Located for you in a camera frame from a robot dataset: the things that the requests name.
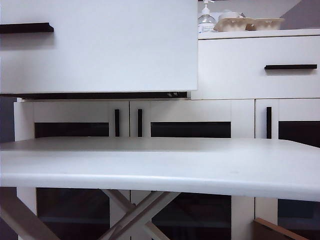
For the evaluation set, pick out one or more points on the white cabinet drawer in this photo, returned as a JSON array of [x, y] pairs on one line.
[[225, 75], [112, 50]]

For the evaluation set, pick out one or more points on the clear pump sanitizer bottle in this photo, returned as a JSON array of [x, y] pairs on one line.
[[206, 22]]

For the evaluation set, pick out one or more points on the brown wooden beam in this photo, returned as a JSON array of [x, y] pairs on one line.
[[20, 215]]

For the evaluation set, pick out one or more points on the pale crossed table leg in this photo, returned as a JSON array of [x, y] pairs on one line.
[[150, 210], [117, 200]]

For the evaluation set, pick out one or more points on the white glass-panel cabinet door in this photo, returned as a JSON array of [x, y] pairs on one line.
[[295, 110], [190, 110], [70, 111]]

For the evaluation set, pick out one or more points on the beige paper egg carton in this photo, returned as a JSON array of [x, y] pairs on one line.
[[267, 23], [231, 24]]

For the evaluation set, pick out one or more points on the brown wooden board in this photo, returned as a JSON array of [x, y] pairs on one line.
[[270, 228]]

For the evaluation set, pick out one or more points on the white sideboard cabinet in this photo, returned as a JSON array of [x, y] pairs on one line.
[[250, 35]]

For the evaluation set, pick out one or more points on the white bowl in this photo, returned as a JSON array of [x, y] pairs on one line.
[[231, 14]]

